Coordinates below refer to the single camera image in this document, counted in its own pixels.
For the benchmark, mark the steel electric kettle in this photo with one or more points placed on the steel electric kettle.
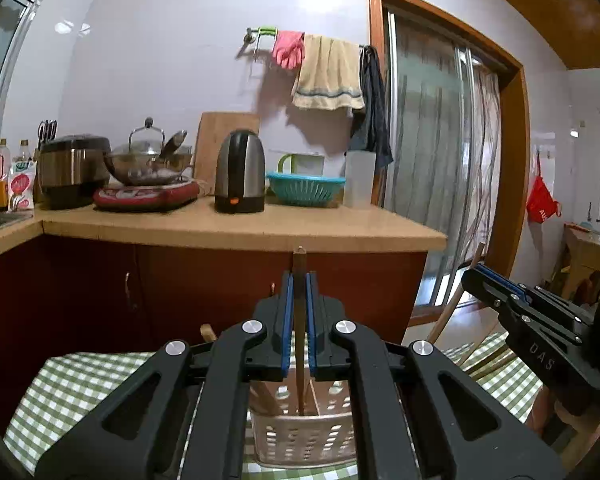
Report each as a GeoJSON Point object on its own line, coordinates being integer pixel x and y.
{"type": "Point", "coordinates": [240, 170]}

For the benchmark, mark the red hanging bag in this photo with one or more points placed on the red hanging bag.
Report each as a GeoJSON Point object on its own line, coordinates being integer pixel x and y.
{"type": "Point", "coordinates": [542, 200]}

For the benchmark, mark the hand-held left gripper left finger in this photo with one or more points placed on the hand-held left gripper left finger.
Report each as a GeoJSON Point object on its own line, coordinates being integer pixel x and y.
{"type": "Point", "coordinates": [287, 330]}

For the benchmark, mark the teal plastic colander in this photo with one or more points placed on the teal plastic colander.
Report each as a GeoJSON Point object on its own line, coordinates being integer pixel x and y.
{"type": "Point", "coordinates": [305, 187]}

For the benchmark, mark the black steel rice cooker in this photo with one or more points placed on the black steel rice cooker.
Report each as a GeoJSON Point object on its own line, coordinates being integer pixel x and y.
{"type": "Point", "coordinates": [72, 170]}

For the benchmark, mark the steel spatula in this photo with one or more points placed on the steel spatula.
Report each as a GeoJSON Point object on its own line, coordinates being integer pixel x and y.
{"type": "Point", "coordinates": [175, 144]}

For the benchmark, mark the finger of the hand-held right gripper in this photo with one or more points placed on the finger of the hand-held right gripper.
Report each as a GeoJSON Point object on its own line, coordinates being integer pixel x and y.
{"type": "Point", "coordinates": [495, 285]}

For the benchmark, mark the beige towel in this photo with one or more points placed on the beige towel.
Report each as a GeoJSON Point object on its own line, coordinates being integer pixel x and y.
{"type": "Point", "coordinates": [330, 75]}

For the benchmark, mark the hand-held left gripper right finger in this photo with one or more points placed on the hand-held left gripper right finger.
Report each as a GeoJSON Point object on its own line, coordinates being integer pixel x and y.
{"type": "Point", "coordinates": [311, 330]}

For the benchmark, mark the green clip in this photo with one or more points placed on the green clip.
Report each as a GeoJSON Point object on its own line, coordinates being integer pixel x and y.
{"type": "Point", "coordinates": [267, 31]}

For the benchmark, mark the pink rubber gloves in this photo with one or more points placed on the pink rubber gloves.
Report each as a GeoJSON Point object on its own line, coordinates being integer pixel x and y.
{"type": "Point", "coordinates": [289, 50]}

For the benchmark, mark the translucent plastic container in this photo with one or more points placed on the translucent plastic container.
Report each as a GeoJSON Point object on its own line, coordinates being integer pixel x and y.
{"type": "Point", "coordinates": [360, 180]}

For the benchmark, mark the steel sink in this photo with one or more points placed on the steel sink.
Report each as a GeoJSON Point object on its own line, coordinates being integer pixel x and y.
{"type": "Point", "coordinates": [2, 220]}

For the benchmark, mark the wooden cutting board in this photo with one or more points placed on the wooden cutting board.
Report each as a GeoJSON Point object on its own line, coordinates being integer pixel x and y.
{"type": "Point", "coordinates": [215, 135]}

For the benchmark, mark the red induction cooker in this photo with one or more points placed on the red induction cooker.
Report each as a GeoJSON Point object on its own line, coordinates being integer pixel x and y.
{"type": "Point", "coordinates": [145, 197]}

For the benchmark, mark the white plastic basket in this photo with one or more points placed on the white plastic basket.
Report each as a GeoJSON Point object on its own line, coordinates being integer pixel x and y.
{"type": "Point", "coordinates": [300, 440]}

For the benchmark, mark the brown kitchen counter cabinet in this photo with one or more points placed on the brown kitchen counter cabinet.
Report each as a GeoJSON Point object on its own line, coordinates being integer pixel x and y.
{"type": "Point", "coordinates": [205, 280]}

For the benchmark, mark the kitchen window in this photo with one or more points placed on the kitchen window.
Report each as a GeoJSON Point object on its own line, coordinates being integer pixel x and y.
{"type": "Point", "coordinates": [5, 35]}

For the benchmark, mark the steel wok lid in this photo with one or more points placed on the steel wok lid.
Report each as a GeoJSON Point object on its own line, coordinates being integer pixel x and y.
{"type": "Point", "coordinates": [142, 147]}

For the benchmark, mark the green checked tablecloth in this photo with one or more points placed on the green checked tablecloth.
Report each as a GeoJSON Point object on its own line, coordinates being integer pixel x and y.
{"type": "Point", "coordinates": [55, 385]}

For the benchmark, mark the metal towel rail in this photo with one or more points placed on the metal towel rail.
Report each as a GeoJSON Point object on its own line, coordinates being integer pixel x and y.
{"type": "Point", "coordinates": [250, 37]}

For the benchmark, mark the sliding glass door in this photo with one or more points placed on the sliding glass door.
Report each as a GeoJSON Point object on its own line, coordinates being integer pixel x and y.
{"type": "Point", "coordinates": [440, 160]}

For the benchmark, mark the dark grey cloth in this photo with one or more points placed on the dark grey cloth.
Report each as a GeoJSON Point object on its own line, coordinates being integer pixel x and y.
{"type": "Point", "coordinates": [375, 120]}

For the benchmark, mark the wooden chopstick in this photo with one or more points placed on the wooden chopstick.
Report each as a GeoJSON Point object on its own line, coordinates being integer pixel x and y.
{"type": "Point", "coordinates": [299, 260]}
{"type": "Point", "coordinates": [492, 362]}
{"type": "Point", "coordinates": [265, 397]}
{"type": "Point", "coordinates": [480, 341]}
{"type": "Point", "coordinates": [208, 332]}
{"type": "Point", "coordinates": [313, 397]}

